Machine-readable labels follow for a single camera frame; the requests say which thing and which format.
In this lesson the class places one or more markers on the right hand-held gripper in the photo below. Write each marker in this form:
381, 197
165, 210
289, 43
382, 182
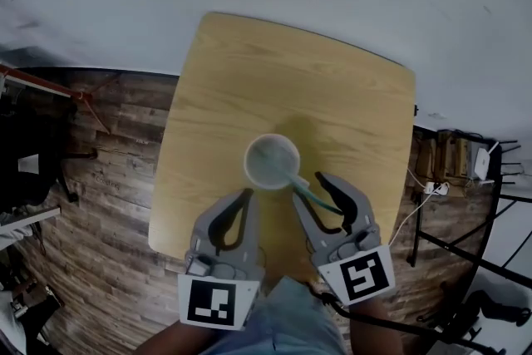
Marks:
361, 274

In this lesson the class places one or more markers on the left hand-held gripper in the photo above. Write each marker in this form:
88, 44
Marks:
210, 303

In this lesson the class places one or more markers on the teal straw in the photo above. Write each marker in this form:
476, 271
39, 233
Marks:
316, 195

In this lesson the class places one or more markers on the white cup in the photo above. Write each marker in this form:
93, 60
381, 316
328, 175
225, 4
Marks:
270, 172

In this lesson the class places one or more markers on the person's left forearm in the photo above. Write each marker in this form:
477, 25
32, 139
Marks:
178, 338

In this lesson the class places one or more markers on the person's right forearm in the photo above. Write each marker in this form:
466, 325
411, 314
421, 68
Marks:
374, 328

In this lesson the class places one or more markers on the white power strip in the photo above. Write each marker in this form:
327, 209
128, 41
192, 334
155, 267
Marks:
436, 188

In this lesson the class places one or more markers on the person's blue jeans leg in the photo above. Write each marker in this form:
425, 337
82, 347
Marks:
282, 324

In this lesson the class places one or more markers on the cardboard boxes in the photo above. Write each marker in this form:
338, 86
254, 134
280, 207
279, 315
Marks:
446, 156

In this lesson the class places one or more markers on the white router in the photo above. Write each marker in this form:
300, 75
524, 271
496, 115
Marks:
483, 164

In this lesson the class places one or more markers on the black chair base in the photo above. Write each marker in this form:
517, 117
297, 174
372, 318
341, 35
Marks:
490, 307

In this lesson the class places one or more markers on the white shelf board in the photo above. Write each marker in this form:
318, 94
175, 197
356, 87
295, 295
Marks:
29, 216

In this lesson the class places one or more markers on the black office chair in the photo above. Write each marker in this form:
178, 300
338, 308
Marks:
29, 162

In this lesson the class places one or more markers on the orange red bar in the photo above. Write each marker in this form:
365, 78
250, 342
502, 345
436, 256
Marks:
41, 84

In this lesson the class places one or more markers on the black metal frame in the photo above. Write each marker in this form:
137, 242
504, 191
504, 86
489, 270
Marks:
490, 220

